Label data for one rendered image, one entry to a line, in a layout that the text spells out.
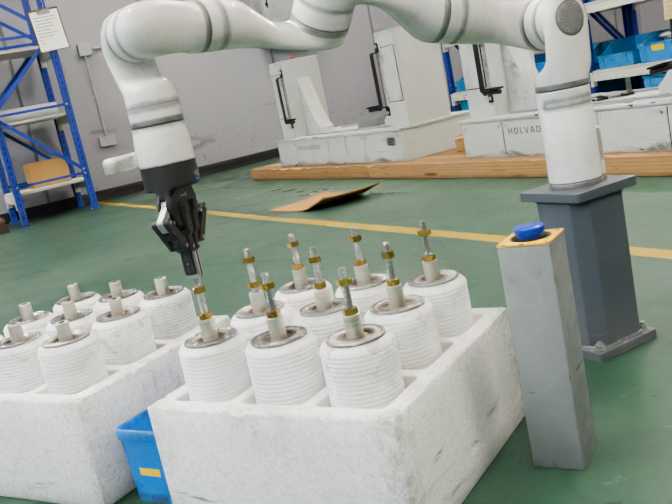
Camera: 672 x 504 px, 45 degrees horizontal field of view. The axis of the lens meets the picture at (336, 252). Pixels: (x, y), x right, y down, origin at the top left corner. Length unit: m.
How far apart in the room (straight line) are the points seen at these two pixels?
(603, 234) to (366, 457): 0.68
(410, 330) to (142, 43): 0.50
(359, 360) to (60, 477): 0.60
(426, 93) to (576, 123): 3.20
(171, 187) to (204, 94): 6.79
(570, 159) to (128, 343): 0.81
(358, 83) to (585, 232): 7.24
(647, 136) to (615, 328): 1.85
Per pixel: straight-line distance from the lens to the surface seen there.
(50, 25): 6.83
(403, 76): 4.54
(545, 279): 1.06
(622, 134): 3.37
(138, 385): 1.37
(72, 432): 1.32
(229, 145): 7.91
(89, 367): 1.34
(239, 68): 8.02
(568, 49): 1.45
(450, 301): 1.17
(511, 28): 1.47
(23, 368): 1.43
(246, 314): 1.22
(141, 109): 1.08
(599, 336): 1.51
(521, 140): 3.77
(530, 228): 1.06
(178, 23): 1.10
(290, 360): 1.04
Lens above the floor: 0.55
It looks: 11 degrees down
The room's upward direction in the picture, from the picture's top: 12 degrees counter-clockwise
